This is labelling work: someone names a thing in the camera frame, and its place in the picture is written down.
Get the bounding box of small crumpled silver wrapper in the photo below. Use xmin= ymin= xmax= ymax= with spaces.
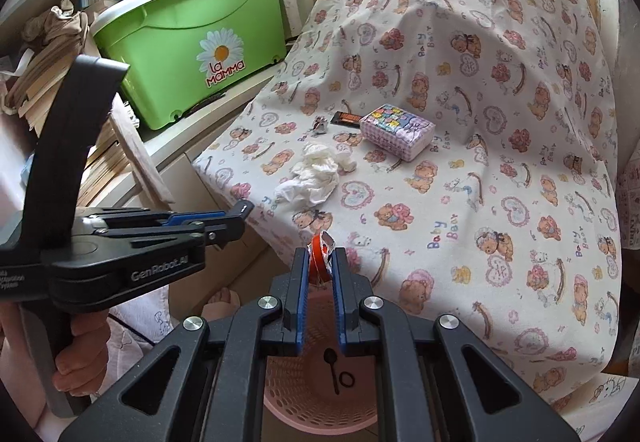
xmin=311 ymin=117 xmax=328 ymax=136

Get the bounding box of black orange snack wrapper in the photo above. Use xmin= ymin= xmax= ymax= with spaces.
xmin=331 ymin=111 xmax=361 ymax=129

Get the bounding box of white tissue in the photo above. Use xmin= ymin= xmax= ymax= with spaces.
xmin=274 ymin=157 xmax=340 ymax=207
xmin=303 ymin=143 xmax=357 ymax=173

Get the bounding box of person's foot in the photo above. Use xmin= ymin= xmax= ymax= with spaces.
xmin=201 ymin=287 xmax=241 ymax=321

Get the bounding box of hello kitty pyjama leg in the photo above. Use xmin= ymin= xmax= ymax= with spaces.
xmin=29 ymin=286 xmax=177 ymax=442

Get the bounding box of teddy bear print bedsheet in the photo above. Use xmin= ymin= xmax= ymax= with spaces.
xmin=194 ymin=0 xmax=620 ymax=401

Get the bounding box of green plastic storage bin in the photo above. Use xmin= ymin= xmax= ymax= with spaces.
xmin=90 ymin=0 xmax=286 ymax=130

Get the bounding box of person's left hand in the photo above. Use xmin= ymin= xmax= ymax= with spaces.
xmin=52 ymin=311 xmax=111 ymax=396

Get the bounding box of red white wrapper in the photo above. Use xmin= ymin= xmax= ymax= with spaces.
xmin=308 ymin=231 xmax=335 ymax=285

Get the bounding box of pink mesh waste basket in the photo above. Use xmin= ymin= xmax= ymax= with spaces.
xmin=264 ymin=285 xmax=378 ymax=436

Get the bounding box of pink tissue pack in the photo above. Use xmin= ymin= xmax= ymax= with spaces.
xmin=359 ymin=104 xmax=435 ymax=162

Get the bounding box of black plastic spoon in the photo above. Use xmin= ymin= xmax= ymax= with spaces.
xmin=323 ymin=348 xmax=340 ymax=396

